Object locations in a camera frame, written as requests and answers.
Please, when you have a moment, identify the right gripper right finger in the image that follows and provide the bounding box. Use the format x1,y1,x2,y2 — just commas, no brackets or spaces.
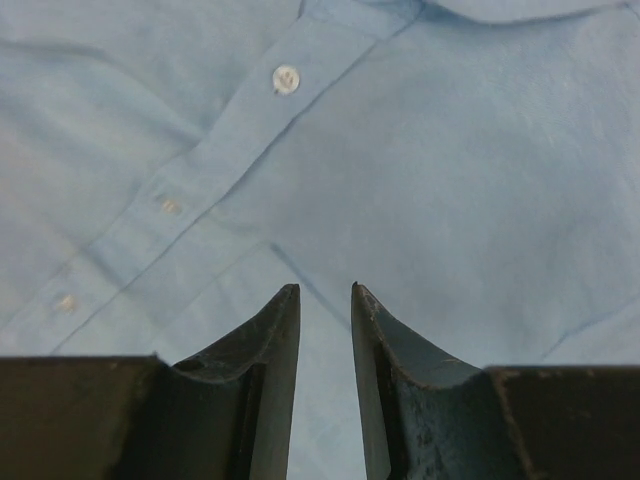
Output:
351,284,639,479

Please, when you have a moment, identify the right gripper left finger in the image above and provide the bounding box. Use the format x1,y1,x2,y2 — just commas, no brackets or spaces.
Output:
1,284,300,479

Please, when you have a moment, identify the light blue button shirt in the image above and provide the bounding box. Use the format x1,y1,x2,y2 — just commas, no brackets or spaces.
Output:
1,1,639,479

